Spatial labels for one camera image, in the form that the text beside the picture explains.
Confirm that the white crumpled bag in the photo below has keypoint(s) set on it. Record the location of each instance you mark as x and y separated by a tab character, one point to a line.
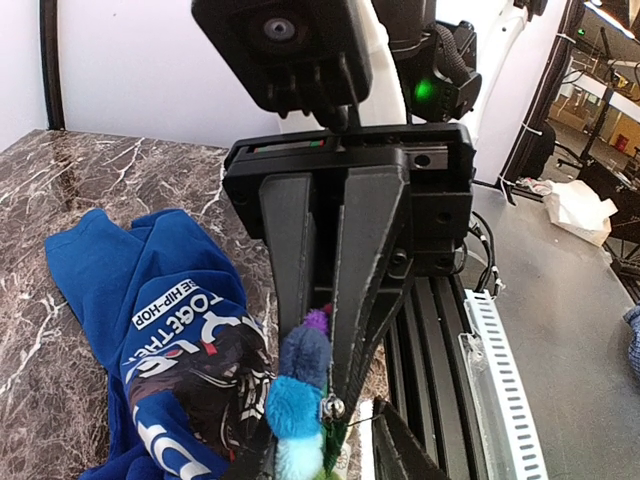
577	208

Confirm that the rainbow flower plush brooch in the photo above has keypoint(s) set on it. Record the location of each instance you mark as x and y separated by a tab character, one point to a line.
298	399

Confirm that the checked cloth on floor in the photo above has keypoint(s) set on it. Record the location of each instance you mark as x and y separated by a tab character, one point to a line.
632	319

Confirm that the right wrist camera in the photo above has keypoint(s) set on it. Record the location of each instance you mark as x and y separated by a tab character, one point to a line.
293	55

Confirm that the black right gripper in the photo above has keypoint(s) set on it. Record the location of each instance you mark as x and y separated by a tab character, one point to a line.
377	194

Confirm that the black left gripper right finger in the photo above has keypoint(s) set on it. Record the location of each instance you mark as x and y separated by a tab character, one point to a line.
397	453

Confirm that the white slotted cable duct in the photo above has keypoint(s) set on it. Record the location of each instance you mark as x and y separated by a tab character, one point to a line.
511	445

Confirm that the black front aluminium rail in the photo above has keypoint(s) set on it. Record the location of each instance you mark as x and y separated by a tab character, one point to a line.
427	379

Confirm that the right black frame post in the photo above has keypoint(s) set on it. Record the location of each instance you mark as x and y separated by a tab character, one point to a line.
50	64

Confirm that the blue printed t-shirt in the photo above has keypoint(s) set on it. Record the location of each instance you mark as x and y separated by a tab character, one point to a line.
165	313

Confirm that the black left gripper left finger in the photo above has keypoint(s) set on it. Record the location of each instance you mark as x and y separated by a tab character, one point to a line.
257	461

